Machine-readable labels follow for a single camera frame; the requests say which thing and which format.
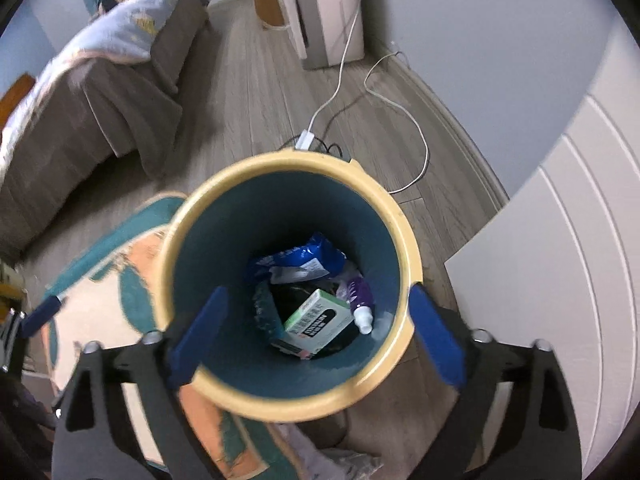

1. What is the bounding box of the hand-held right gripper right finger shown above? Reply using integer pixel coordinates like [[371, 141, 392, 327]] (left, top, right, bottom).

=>
[[407, 284, 583, 480]]

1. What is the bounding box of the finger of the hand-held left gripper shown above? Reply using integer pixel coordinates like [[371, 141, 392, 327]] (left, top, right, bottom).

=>
[[20, 295, 67, 340]]

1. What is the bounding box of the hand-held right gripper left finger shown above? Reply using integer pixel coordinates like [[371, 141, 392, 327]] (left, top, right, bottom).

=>
[[50, 285, 231, 480]]

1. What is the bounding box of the purple bottle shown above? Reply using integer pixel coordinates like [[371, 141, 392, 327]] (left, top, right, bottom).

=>
[[336, 275, 375, 335]]

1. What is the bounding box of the black plastic bag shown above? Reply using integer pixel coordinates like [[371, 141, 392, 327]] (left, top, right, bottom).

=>
[[270, 282, 361, 358]]

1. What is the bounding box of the teal bin with yellow rim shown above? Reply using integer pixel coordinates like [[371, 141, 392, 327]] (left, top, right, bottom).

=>
[[152, 152, 423, 421]]

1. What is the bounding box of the green and white box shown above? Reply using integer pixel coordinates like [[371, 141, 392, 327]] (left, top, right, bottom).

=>
[[284, 289, 353, 360]]

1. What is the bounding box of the blue wet wipes packet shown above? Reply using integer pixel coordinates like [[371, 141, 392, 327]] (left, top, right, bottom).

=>
[[252, 232, 348, 286]]

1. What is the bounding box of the wooden nightstand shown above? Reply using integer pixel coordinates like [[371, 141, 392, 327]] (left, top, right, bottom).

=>
[[0, 259, 25, 318]]

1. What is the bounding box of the patterned teal orange cushion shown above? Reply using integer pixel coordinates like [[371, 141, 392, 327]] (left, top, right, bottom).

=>
[[42, 191, 281, 480]]

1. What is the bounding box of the crumpled white plastic bag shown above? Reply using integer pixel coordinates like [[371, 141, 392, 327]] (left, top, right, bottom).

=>
[[280, 422, 386, 480]]

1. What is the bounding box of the white wardrobe door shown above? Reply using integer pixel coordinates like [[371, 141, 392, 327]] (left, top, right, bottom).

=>
[[444, 10, 640, 480]]

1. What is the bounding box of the bed with grey blanket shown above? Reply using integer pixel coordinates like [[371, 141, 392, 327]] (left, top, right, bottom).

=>
[[0, 0, 211, 261]]

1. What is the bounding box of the wooden bed headboard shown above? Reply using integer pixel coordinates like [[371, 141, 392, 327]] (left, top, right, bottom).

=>
[[0, 74, 37, 128]]

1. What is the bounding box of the light blue printed quilt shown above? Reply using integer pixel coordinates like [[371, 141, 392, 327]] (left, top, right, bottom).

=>
[[0, 0, 186, 176]]

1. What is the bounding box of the white air purifier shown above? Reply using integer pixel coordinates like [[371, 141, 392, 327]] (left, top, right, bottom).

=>
[[265, 0, 365, 71]]

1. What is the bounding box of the white looped floor cable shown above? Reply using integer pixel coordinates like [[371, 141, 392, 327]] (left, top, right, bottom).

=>
[[365, 42, 430, 196]]

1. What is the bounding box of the black floor cable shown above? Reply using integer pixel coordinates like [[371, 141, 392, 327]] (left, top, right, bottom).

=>
[[280, 140, 352, 162]]

